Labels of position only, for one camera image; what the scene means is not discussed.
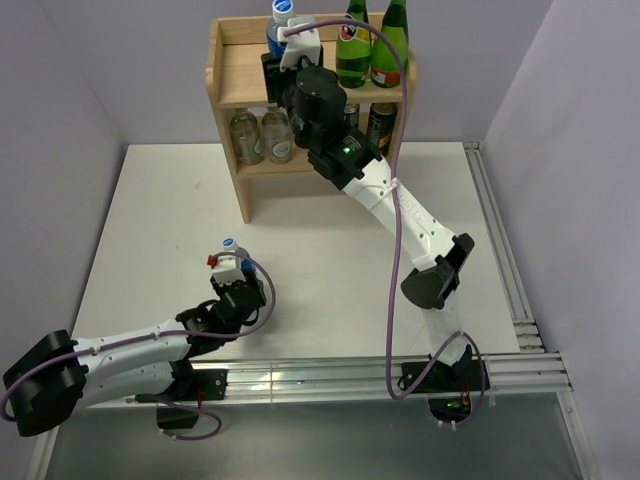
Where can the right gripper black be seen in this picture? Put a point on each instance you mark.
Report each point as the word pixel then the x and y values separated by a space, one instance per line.
pixel 275 78

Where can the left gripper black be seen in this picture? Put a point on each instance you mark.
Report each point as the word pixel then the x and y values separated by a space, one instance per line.
pixel 258 284

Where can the dark beverage can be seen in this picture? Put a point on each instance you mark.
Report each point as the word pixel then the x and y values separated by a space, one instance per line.
pixel 352 114
pixel 381 121

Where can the water bottle blue label front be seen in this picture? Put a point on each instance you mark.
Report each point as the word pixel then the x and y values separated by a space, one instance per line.
pixel 229 244

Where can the water bottle blue label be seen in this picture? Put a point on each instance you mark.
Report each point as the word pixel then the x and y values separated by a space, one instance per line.
pixel 282 11
pixel 229 244

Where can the green glass bottle front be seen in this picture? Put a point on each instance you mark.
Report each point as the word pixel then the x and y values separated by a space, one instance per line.
pixel 353 55

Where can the green glass bottle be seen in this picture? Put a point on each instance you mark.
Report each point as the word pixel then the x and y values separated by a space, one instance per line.
pixel 353 55
pixel 385 70

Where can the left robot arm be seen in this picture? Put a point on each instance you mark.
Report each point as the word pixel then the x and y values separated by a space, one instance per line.
pixel 60 375

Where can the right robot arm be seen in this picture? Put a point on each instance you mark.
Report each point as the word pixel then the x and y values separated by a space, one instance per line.
pixel 340 153

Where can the wooden two-tier shelf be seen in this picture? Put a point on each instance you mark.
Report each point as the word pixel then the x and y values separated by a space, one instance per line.
pixel 234 79

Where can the clear glass bottle right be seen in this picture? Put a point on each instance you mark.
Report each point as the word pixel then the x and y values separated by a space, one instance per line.
pixel 276 135

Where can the clear glass bottle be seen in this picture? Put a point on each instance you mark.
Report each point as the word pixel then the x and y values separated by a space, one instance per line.
pixel 246 137
pixel 276 135

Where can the clear glass bottle left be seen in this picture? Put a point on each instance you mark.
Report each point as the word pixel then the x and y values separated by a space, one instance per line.
pixel 246 137

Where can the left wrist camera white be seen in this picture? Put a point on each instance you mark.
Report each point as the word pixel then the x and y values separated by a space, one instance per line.
pixel 226 268

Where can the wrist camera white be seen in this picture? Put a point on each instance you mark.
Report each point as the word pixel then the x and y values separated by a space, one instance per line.
pixel 226 268
pixel 298 45

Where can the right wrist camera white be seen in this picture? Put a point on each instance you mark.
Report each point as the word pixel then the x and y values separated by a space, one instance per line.
pixel 298 45

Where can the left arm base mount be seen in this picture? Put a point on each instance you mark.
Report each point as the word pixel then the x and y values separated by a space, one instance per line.
pixel 182 408

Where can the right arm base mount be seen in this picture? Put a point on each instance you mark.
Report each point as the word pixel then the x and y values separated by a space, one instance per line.
pixel 449 388

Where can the aluminium front rail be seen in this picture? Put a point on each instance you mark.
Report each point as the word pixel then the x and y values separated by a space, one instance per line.
pixel 275 381

